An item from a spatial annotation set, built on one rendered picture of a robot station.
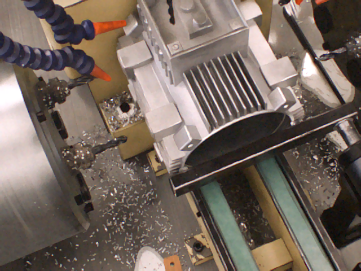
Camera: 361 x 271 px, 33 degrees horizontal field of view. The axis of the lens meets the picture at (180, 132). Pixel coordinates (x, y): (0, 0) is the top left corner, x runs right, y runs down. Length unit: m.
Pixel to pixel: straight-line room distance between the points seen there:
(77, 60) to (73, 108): 0.43
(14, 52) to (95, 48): 0.25
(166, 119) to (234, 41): 0.12
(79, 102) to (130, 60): 0.32
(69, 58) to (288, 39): 0.56
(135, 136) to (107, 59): 0.15
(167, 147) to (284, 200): 0.20
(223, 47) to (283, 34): 0.42
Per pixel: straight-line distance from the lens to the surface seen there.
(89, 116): 1.07
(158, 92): 0.76
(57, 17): 0.63
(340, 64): 0.94
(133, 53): 0.79
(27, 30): 1.19
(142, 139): 0.98
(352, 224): 0.90
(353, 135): 0.79
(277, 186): 0.87
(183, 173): 0.75
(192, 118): 0.73
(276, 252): 0.91
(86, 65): 0.67
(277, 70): 0.76
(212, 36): 0.74
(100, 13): 0.78
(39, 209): 0.69
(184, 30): 0.75
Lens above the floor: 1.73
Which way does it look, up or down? 65 degrees down
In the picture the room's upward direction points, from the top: 10 degrees counter-clockwise
